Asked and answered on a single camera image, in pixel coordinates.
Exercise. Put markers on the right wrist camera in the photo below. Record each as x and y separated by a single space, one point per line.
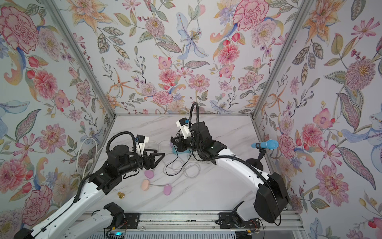
184 126

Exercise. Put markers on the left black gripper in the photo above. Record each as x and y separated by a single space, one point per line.
149 162

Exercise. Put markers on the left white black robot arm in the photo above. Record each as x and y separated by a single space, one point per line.
126 157

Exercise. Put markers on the peach earbud case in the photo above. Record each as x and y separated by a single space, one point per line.
145 185

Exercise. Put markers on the purple earbud case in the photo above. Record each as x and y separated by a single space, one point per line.
149 174
167 190

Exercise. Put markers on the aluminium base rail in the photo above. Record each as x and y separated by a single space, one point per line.
206 221

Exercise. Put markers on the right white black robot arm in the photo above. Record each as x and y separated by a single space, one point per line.
270 190

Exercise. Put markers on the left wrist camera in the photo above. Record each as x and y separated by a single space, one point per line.
141 141

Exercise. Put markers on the blue microphone on stand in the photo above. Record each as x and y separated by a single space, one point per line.
262 147

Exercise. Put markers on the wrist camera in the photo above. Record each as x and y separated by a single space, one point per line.
184 126
141 141

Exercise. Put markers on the small brass knob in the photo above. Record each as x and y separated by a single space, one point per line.
121 195

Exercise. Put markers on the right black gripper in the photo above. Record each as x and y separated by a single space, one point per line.
181 145

